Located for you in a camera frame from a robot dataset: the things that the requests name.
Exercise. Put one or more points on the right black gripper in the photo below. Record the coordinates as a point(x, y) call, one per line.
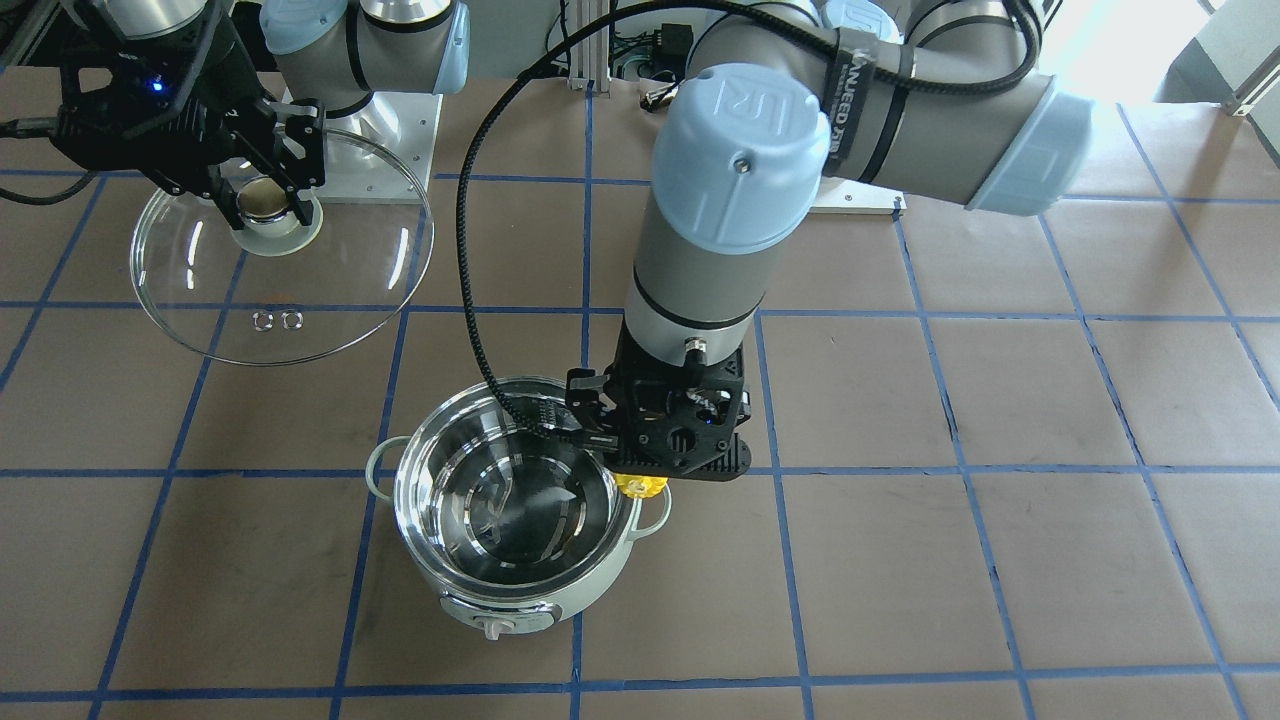
point(222, 128)

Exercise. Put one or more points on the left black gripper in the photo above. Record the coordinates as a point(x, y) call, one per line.
point(590, 397)

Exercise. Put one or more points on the yellow corn cob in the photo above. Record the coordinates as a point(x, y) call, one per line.
point(639, 486)

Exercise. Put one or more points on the glass pot lid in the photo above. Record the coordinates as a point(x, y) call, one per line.
point(280, 250)

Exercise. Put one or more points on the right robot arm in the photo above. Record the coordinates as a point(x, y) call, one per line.
point(338, 53)

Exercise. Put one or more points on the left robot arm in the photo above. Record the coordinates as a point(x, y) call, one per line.
point(775, 100)

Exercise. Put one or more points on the mint green pot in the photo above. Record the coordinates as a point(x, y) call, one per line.
point(513, 532)

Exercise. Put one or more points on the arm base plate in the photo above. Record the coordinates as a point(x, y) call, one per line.
point(404, 125)
point(844, 196)

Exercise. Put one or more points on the aluminium frame post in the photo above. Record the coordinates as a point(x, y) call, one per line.
point(590, 60)

